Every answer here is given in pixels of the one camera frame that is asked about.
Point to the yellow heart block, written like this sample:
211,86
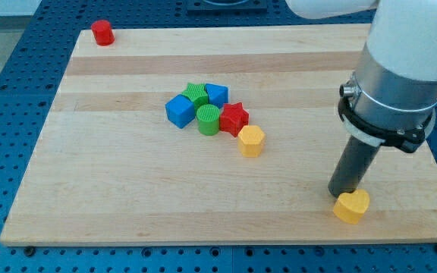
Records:
351,207

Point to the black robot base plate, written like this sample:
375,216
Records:
202,6

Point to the blue pentagon block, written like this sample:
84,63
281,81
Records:
218,95

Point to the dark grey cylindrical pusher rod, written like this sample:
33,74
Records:
355,160

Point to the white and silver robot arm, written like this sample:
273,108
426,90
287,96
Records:
390,97

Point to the green star block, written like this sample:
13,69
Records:
197,94

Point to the yellow hexagon block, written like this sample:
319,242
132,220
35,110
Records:
251,140

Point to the blue cube block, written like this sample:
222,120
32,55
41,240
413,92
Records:
180,111

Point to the green cylinder block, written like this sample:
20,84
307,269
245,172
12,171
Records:
208,119

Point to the red star block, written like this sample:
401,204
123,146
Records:
233,118

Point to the wooden board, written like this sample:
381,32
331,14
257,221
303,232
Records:
109,169

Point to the red cylinder block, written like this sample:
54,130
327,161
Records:
102,32

